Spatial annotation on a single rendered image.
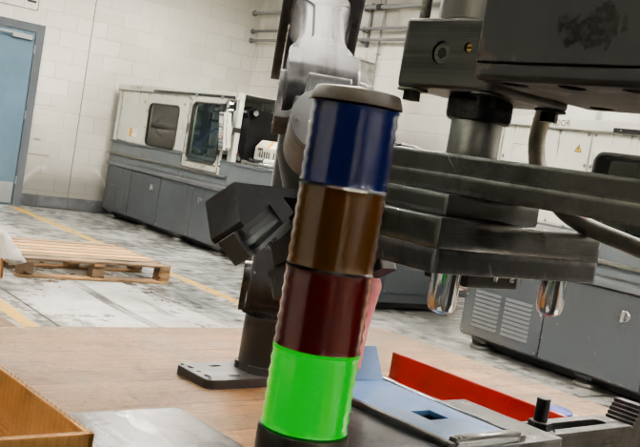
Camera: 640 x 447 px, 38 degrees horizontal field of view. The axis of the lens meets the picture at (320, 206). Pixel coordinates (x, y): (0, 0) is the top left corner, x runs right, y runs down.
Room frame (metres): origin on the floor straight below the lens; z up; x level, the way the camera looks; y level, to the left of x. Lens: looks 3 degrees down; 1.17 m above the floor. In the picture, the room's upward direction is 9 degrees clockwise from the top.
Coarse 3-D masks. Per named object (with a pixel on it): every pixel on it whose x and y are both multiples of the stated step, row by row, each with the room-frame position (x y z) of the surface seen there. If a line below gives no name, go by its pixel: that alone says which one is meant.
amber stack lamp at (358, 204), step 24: (312, 192) 0.38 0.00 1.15; (336, 192) 0.38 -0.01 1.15; (360, 192) 0.39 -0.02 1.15; (312, 216) 0.38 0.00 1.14; (336, 216) 0.38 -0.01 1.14; (360, 216) 0.38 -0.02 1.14; (312, 240) 0.38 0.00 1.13; (336, 240) 0.38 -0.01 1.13; (360, 240) 0.38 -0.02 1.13; (312, 264) 0.38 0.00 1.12; (336, 264) 0.38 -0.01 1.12; (360, 264) 0.38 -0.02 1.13
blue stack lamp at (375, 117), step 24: (312, 120) 0.39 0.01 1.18; (336, 120) 0.38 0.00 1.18; (360, 120) 0.38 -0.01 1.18; (384, 120) 0.38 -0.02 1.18; (312, 144) 0.39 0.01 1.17; (336, 144) 0.38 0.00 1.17; (360, 144) 0.38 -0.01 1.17; (384, 144) 0.38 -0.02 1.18; (312, 168) 0.38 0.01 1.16; (336, 168) 0.38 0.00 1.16; (360, 168) 0.38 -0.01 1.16; (384, 168) 0.39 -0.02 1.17; (384, 192) 0.39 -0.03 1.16
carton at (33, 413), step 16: (0, 368) 0.70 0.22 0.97; (0, 384) 0.69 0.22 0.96; (16, 384) 0.67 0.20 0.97; (0, 400) 0.69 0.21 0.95; (16, 400) 0.67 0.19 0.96; (32, 400) 0.65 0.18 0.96; (48, 400) 0.63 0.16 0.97; (0, 416) 0.68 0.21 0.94; (16, 416) 0.66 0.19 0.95; (32, 416) 0.64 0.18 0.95; (48, 416) 0.63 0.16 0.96; (64, 416) 0.61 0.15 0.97; (0, 432) 0.68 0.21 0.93; (16, 432) 0.66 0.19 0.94; (32, 432) 0.64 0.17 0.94; (48, 432) 0.62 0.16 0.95; (64, 432) 0.61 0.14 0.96; (80, 432) 0.58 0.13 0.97
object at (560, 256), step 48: (480, 144) 0.65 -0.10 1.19; (432, 192) 0.63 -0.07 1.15; (480, 192) 0.61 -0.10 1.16; (528, 192) 0.58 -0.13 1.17; (576, 192) 0.55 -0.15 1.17; (624, 192) 0.53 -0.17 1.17; (384, 240) 0.62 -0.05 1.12; (432, 240) 0.59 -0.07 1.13; (480, 240) 0.61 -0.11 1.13; (528, 240) 0.64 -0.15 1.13; (576, 240) 0.68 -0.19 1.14; (432, 288) 0.61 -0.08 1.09
